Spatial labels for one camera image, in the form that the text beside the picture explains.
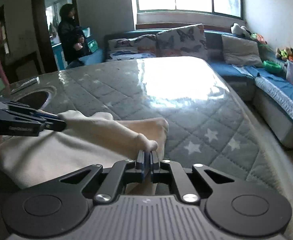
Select butterfly pillow flat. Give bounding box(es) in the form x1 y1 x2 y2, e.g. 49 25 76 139
106 50 156 62
108 34 157 54

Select grey plain cushion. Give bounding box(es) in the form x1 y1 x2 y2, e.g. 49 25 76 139
221 35 263 67

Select white sweater garment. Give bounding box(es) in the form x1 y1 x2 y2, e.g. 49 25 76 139
0 110 169 189

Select white plush toy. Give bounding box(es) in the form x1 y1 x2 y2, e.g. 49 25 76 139
231 23 251 38

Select grey star quilted table cover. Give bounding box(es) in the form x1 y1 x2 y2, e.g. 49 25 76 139
0 56 293 240

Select blue sofa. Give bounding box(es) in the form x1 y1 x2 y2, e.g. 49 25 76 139
68 24 293 148

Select silver remote control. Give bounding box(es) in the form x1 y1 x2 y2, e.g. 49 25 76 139
11 76 40 94

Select butterfly pillow upright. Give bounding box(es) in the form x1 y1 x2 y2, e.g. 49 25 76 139
156 23 208 61

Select butterfly pillow lower flat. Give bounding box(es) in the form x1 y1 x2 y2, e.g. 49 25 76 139
106 50 156 62

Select person in dark clothes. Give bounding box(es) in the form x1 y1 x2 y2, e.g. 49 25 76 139
57 3 91 64

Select colourful plush toys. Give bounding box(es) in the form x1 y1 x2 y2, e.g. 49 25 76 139
275 47 293 62

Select green toy on sofa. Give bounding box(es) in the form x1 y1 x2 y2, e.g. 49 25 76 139
263 60 282 74

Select butterfly pillow upper flat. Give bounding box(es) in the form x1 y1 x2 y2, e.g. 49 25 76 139
108 34 157 54

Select dark wooden door frame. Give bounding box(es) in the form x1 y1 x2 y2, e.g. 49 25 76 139
31 0 76 73

